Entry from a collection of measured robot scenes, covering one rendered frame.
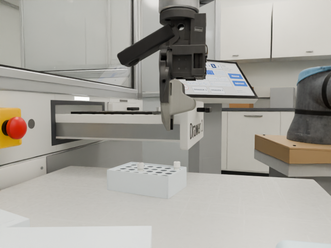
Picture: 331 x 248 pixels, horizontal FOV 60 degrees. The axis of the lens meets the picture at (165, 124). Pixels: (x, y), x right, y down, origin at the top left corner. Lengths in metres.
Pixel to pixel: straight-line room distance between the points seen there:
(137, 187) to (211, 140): 1.20
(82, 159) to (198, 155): 0.90
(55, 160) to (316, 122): 0.75
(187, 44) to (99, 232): 0.38
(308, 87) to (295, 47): 3.13
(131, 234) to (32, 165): 0.49
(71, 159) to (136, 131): 0.24
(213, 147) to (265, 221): 1.29
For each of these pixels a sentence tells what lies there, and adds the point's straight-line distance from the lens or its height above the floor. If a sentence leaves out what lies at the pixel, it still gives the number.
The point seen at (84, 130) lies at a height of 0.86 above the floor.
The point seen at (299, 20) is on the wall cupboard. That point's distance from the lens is 4.18.
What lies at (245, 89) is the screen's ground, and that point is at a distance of 1.74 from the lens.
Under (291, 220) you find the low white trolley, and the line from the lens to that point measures 0.44.
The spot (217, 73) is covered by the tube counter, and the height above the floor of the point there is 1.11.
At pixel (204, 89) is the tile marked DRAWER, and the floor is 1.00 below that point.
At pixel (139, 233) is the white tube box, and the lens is 0.25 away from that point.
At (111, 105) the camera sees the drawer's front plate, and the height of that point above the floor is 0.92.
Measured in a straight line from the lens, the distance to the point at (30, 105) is 0.70.
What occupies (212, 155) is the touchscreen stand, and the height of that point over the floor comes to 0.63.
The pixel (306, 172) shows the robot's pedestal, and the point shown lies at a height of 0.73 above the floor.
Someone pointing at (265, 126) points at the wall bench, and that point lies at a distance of 3.67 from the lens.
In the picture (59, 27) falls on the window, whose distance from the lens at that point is 0.85.
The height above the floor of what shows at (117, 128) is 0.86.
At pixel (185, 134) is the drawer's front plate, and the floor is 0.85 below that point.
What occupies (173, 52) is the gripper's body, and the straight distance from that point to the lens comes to 0.52.
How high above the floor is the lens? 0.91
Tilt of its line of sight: 3 degrees down
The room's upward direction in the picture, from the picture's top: straight up
